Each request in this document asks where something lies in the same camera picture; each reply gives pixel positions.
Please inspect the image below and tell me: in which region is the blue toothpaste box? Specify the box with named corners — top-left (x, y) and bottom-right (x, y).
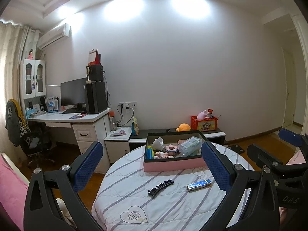
top-left (186, 179), bottom-right (212, 192)

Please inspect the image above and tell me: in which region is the clear cotton swab box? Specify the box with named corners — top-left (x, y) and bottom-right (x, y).
top-left (178, 137), bottom-right (203, 156)

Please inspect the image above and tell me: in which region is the pink lid jar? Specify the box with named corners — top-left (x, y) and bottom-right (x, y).
top-left (177, 139), bottom-right (186, 144)

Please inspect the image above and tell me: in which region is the pink doll figure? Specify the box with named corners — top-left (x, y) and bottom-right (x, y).
top-left (153, 151), bottom-right (174, 159)

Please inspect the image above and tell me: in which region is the white paper roll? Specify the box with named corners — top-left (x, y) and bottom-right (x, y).
top-left (151, 137), bottom-right (164, 151)

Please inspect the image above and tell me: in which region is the yellow long box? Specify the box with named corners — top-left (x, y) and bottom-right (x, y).
top-left (145, 146), bottom-right (154, 160)

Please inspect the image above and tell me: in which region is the pink bed cover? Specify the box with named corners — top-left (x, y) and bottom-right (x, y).
top-left (1, 155), bottom-right (28, 230)

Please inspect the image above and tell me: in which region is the black office chair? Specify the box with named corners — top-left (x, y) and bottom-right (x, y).
top-left (5, 99), bottom-right (55, 166)

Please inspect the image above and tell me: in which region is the black bathroom scale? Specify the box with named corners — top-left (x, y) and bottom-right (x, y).
top-left (228, 144), bottom-right (245, 154)

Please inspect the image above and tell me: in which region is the white striped quilt cover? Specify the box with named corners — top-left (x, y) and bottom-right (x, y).
top-left (91, 142), bottom-right (254, 231)

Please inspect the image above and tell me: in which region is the white computer desk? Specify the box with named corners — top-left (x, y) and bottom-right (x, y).
top-left (28, 110), bottom-right (111, 174)

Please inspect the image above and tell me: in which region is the white bedside table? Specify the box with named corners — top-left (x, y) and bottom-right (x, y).
top-left (104, 127), bottom-right (131, 164)

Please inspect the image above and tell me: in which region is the red toy box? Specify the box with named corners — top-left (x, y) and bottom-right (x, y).
top-left (191, 116), bottom-right (218, 131)

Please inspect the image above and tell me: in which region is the orange cap water bottle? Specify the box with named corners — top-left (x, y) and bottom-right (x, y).
top-left (109, 111), bottom-right (117, 131)

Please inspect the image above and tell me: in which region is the yellow snack bag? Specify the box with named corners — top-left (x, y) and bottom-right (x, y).
top-left (131, 116), bottom-right (139, 136)

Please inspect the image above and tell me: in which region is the pink plush toy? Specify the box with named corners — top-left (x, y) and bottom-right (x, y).
top-left (197, 110), bottom-right (207, 121)

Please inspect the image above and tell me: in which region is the black computer monitor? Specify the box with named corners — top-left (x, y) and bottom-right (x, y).
top-left (60, 78), bottom-right (87, 114)

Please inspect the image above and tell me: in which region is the black computer tower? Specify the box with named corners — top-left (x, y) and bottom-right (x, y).
top-left (85, 81), bottom-right (108, 114)

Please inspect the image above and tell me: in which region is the pink black storage box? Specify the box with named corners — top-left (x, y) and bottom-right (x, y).
top-left (143, 130), bottom-right (207, 172)

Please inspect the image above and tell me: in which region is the orange octopus plush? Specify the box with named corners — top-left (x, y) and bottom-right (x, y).
top-left (175, 123), bottom-right (191, 131)

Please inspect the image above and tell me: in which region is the white glass door cabinet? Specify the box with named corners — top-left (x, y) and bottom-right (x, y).
top-left (19, 59), bottom-right (46, 100)

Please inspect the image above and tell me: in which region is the black speaker box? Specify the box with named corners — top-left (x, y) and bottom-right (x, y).
top-left (86, 65), bottom-right (103, 82)

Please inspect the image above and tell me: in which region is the white air conditioner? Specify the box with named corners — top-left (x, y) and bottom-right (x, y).
top-left (38, 23), bottom-right (71, 50)

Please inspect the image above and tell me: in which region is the white wall power strip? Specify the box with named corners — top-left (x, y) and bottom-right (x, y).
top-left (119, 102), bottom-right (137, 109)

